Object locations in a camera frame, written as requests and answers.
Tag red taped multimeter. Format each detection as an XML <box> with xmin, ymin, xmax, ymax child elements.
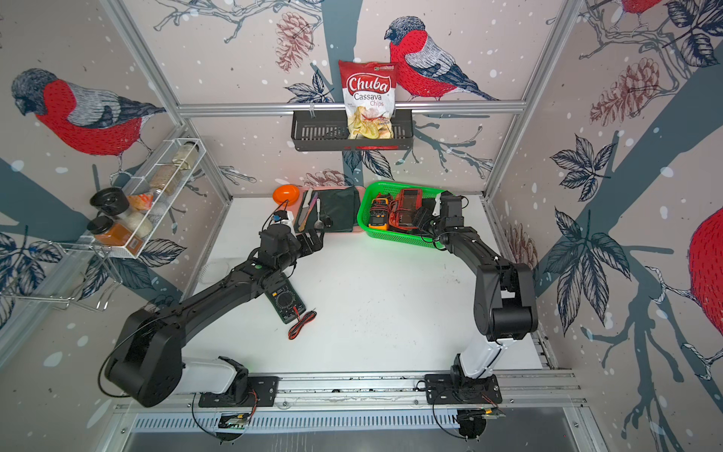
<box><xmin>391</xmin><ymin>188</ymin><xmax>423</xmax><ymax>231</ymax></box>

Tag green-edged black multimeter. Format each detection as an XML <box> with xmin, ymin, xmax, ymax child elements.
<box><xmin>265</xmin><ymin>276</ymin><xmax>306</xmax><ymax>324</ymax></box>

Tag yellow multimeter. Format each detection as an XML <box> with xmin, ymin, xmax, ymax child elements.
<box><xmin>368</xmin><ymin>194</ymin><xmax>392</xmax><ymax>231</ymax></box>

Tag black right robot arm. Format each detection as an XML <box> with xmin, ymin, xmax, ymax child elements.
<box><xmin>424</xmin><ymin>191</ymin><xmax>538</xmax><ymax>390</ymax></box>

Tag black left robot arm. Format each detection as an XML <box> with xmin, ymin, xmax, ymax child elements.
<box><xmin>98</xmin><ymin>218</ymin><xmax>331</xmax><ymax>408</ymax></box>

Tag green plastic basket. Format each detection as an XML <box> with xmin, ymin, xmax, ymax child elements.
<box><xmin>357</xmin><ymin>181</ymin><xmax>444</xmax><ymax>250</ymax></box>

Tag orange bowl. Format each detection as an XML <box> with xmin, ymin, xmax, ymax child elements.
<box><xmin>272</xmin><ymin>184</ymin><xmax>300</xmax><ymax>205</ymax></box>

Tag clear plastic cup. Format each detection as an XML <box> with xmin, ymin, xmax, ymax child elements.
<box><xmin>198</xmin><ymin>259</ymin><xmax>231</xmax><ymax>286</ymax></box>

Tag loose red black leads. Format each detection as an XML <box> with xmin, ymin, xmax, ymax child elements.
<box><xmin>287</xmin><ymin>308</ymin><xmax>317</xmax><ymax>340</ymax></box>

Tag dark green cloth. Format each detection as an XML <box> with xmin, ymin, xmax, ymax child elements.
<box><xmin>293</xmin><ymin>186</ymin><xmax>363</xmax><ymax>234</ymax></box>

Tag pink cutting board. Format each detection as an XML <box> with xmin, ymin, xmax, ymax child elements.
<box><xmin>271</xmin><ymin>186</ymin><xmax>346</xmax><ymax>232</ymax></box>

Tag chuba cassava chips bag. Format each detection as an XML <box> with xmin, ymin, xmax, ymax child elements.
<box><xmin>339</xmin><ymin>61</ymin><xmax>397</xmax><ymax>139</ymax></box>

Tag black-lid spice jar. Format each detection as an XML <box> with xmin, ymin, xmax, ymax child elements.
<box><xmin>90</xmin><ymin>186</ymin><xmax>130</xmax><ymax>217</ymax></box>

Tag amber spice jar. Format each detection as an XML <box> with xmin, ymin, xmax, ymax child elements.
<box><xmin>87</xmin><ymin>216</ymin><xmax>142</xmax><ymax>252</ymax></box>

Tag gold-handled knife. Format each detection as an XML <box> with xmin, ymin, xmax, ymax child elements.
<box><xmin>297</xmin><ymin>190</ymin><xmax>317</xmax><ymax>233</ymax></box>

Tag white-handled spoon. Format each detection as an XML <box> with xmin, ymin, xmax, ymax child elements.
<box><xmin>314</xmin><ymin>198</ymin><xmax>326</xmax><ymax>231</ymax></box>

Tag black wall basket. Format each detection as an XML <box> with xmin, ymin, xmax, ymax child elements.
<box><xmin>291</xmin><ymin>109</ymin><xmax>413</xmax><ymax>152</ymax></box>

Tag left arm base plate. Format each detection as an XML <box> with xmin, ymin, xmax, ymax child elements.
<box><xmin>198</xmin><ymin>376</ymin><xmax>281</xmax><ymax>409</ymax></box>

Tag white wire spice rack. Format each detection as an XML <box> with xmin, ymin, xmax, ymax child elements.
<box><xmin>84</xmin><ymin>137</ymin><xmax>206</xmax><ymax>259</ymax></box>

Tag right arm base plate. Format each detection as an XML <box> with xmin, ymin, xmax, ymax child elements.
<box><xmin>423</xmin><ymin>374</ymin><xmax>503</xmax><ymax>406</ymax></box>

